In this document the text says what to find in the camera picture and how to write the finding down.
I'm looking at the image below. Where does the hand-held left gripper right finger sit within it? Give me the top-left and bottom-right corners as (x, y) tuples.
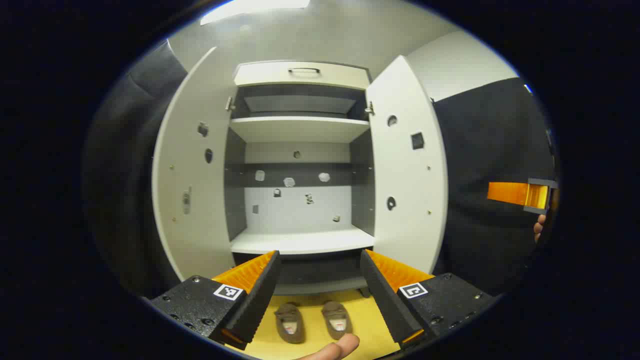
(360, 248), (496, 351)

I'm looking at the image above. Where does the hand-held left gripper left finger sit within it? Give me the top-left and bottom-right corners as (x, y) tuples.
(150, 250), (282, 351)

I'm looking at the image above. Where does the brown fuzzy shoe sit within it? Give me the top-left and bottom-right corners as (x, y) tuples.
(321, 300), (353, 341)
(274, 302), (306, 344)

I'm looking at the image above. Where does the white shoe cabinet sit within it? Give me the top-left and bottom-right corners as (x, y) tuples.
(223, 60), (376, 296)

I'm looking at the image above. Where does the white cabinet door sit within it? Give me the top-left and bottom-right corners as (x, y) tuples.
(366, 55), (449, 276)
(151, 46), (236, 281)

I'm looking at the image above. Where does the white cabinet drawer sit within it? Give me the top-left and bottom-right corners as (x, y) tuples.
(233, 61), (371, 91)

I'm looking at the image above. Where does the black backdrop cloth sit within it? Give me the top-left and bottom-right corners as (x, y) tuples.
(84, 42), (188, 301)
(432, 77), (557, 297)

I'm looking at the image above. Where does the ceiling light panel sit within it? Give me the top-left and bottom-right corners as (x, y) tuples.
(200, 0), (311, 26)

